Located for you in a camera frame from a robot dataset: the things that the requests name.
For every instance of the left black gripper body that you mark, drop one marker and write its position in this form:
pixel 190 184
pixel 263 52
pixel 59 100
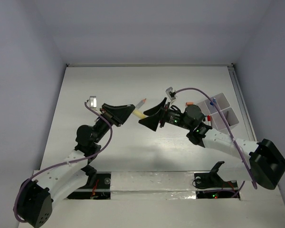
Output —
pixel 103 112

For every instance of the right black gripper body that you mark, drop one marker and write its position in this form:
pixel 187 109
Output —
pixel 172 117

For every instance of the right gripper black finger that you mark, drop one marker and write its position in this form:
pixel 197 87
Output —
pixel 155 109
pixel 151 122

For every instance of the yellow highlighter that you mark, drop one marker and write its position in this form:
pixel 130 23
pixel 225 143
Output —
pixel 138 114

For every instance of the blue-cap glue tube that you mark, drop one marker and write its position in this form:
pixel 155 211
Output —
pixel 213 102

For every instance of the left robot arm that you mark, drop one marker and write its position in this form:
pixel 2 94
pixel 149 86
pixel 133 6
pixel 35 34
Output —
pixel 40 194

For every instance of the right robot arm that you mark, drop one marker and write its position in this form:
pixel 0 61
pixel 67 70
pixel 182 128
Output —
pixel 263 160

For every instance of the white divided organizer box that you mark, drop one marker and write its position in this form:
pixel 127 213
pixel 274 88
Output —
pixel 223 105

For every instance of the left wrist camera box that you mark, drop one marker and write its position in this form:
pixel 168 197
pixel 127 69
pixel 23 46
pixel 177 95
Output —
pixel 92 102

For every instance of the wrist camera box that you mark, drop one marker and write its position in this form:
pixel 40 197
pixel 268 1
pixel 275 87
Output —
pixel 92 102
pixel 171 93

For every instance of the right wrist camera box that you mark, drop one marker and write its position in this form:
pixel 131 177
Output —
pixel 171 93

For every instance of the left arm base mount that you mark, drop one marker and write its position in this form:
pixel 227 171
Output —
pixel 97 186

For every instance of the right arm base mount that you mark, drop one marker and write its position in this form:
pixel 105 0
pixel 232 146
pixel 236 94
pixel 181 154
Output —
pixel 209 185

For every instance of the aluminium side rail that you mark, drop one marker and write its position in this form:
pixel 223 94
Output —
pixel 244 129

